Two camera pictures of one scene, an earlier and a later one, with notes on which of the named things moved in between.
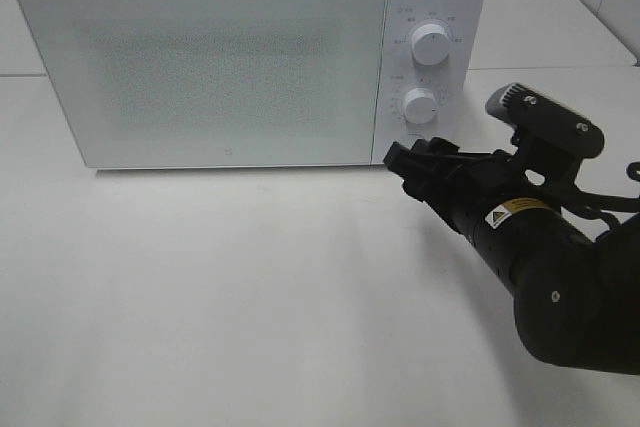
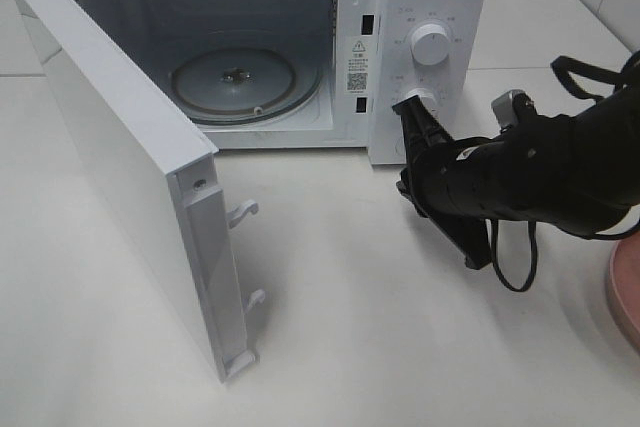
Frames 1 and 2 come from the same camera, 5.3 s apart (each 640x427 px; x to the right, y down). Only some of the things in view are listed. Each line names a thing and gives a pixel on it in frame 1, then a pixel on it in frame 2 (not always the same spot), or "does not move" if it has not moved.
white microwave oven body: (258, 57) does not move
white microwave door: (186, 69) → (163, 166)
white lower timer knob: (419, 106) does not move
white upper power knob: (430, 44) does not move
